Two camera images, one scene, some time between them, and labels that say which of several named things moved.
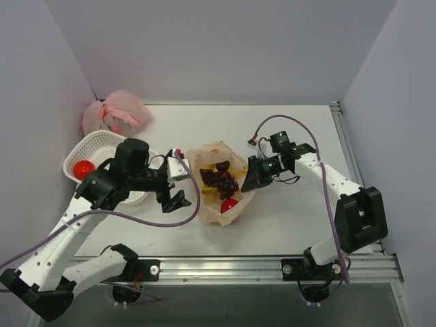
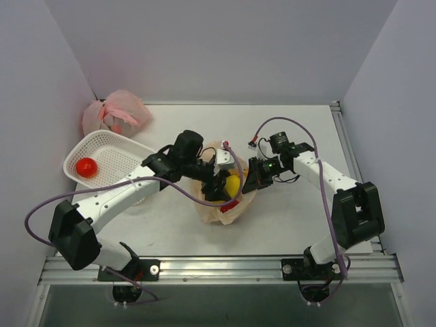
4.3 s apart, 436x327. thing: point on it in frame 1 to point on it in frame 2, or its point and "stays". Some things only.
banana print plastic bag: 206,156 stays
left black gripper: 167,195 to 215,186
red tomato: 227,204 stays
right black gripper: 260,170 stays
